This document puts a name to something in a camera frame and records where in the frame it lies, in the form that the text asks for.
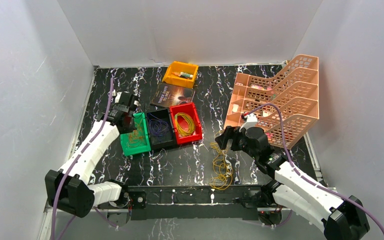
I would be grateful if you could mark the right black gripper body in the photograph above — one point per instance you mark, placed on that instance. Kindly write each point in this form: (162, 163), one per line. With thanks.
(244, 146)

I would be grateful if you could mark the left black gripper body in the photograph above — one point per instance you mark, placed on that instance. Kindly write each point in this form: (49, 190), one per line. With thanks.
(127, 122)

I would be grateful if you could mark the green plastic bin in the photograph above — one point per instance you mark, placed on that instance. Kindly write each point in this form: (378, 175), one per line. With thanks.
(136, 142)

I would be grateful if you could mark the black plastic bin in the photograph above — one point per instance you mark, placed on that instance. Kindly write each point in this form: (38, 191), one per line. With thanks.
(160, 129)

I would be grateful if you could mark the red plastic bin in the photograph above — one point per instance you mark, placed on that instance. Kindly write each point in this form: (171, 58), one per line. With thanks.
(186, 122)

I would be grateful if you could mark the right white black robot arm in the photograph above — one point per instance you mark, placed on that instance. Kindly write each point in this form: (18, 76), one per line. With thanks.
(335, 217)

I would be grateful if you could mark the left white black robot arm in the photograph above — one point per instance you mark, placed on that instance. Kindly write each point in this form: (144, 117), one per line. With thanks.
(68, 188)

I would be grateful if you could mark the pink tiered file tray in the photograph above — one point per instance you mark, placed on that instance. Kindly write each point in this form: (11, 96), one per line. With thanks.
(287, 102)

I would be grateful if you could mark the dark paperback book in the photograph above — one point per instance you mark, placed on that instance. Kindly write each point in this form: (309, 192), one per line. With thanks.
(168, 95)

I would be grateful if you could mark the orange plastic bin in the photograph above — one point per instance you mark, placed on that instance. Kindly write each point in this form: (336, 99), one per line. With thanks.
(178, 66)

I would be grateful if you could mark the marker in orange bin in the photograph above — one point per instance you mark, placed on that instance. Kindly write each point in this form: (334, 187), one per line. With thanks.
(183, 75)

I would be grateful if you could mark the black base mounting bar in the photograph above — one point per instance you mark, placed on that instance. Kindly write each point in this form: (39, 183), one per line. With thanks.
(197, 202)

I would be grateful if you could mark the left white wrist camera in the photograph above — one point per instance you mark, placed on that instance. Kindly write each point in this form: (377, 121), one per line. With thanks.
(116, 96)

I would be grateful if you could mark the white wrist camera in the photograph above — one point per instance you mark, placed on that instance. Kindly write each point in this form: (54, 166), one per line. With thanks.
(116, 96)
(250, 120)

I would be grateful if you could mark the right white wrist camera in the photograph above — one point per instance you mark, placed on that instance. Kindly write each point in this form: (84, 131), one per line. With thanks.
(250, 120)

